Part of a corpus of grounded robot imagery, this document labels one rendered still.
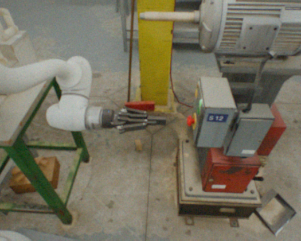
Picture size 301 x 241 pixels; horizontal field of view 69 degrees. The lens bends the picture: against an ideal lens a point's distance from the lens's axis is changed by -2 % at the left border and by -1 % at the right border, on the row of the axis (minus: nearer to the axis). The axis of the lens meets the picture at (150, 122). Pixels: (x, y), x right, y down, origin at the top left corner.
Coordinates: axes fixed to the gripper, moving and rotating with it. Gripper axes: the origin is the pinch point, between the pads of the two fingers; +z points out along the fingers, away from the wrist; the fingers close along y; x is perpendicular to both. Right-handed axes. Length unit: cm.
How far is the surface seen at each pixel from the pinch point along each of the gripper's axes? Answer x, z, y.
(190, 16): 28.8, 10.9, -25.4
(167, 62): -43, 6, -115
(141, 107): -88, -16, -106
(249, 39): 26.8, 29.4, -12.9
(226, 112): 12.8, 21.6, 8.0
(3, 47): 11, -71, -31
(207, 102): 15.0, 15.6, 6.2
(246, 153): -27, 44, -7
